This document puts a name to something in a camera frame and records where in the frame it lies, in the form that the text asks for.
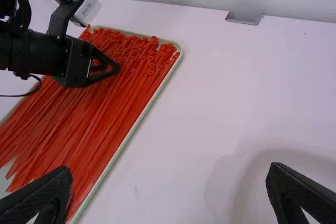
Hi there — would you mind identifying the pale tray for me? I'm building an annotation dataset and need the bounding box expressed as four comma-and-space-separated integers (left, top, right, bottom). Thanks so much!
0, 24, 184, 224

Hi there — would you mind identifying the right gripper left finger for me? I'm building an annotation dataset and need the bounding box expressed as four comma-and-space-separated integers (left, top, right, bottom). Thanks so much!
0, 165, 75, 224

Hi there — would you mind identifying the black cable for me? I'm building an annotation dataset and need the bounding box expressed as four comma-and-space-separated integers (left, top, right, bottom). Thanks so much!
0, 73, 43, 98

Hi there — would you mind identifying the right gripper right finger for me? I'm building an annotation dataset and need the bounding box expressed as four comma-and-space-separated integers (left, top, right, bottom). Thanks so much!
265, 162, 336, 224

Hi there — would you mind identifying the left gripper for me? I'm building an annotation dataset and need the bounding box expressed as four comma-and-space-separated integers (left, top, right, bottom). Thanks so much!
27, 29, 122, 88

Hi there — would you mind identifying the row of orange cable ties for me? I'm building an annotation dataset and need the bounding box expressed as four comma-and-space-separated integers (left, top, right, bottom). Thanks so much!
0, 24, 181, 222

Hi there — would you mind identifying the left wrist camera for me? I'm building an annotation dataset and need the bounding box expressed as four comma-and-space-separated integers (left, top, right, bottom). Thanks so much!
71, 0, 102, 28

